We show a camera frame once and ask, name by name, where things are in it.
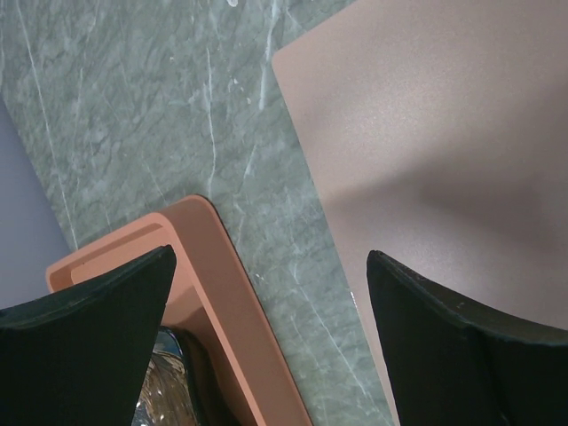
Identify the salmon pink plastic tray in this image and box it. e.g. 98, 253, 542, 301
46, 195, 312, 425

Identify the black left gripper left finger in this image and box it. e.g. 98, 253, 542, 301
1, 246, 177, 425

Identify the pink brown file folder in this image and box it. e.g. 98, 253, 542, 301
272, 1, 567, 404

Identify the dark teal star dish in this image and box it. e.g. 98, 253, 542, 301
131, 327, 197, 426

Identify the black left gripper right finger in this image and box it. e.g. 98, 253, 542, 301
367, 250, 567, 425

